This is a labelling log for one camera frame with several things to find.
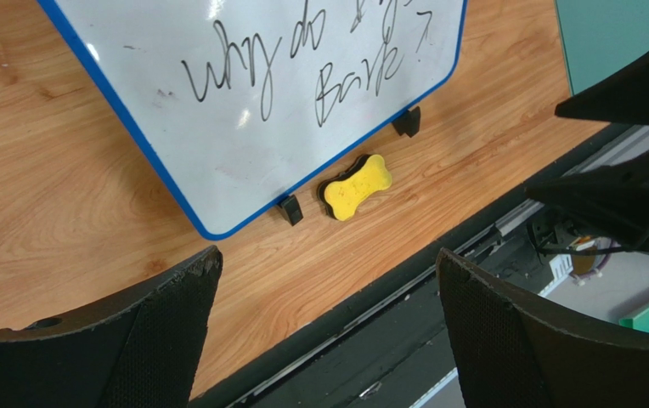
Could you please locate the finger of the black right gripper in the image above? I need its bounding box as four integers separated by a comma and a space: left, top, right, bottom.
555, 51, 649, 126
526, 151, 649, 254

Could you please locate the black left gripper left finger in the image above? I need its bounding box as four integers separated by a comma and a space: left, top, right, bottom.
0, 246, 223, 407

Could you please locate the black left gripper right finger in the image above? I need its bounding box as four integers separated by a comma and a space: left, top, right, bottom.
436, 249, 649, 407

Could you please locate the yellow bone-shaped eraser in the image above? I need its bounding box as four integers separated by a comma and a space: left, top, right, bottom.
317, 154, 392, 221

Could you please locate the blue framed whiteboard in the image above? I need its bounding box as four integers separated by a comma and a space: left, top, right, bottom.
41, 0, 467, 241

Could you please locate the teal green mat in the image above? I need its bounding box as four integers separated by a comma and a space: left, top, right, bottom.
555, 0, 649, 94

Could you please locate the black table edge rail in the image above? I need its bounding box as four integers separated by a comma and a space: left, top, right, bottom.
191, 125, 649, 407

